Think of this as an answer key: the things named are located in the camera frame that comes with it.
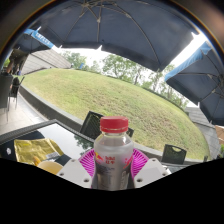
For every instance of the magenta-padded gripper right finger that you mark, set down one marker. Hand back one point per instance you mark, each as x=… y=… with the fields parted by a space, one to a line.
x=151 y=169

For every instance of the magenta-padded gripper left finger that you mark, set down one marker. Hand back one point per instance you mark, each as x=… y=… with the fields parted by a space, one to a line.
x=75 y=171

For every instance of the clear red-capped drink bottle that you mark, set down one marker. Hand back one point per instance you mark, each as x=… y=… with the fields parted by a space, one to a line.
x=113 y=156

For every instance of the small dark wicker chair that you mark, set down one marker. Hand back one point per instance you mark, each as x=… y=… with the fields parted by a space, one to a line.
x=174 y=155

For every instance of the yellow foil packet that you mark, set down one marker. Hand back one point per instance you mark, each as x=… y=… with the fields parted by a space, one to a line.
x=33 y=150

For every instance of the wide dark wicker chair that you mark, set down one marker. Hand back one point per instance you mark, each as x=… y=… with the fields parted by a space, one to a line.
x=90 y=125

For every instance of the navy umbrella with blue edge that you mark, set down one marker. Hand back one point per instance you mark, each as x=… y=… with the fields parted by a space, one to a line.
x=203 y=86

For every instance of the dark grey patio chair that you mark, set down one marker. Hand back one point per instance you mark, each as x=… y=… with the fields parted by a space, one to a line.
x=5 y=90

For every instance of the grey stone building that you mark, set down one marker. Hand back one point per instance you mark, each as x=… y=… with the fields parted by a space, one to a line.
x=46 y=61

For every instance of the navy umbrella with blue band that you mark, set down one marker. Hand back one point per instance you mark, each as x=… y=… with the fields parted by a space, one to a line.
x=33 y=41

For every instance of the large navy patio umbrella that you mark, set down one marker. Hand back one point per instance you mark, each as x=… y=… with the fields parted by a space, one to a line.
x=126 y=30

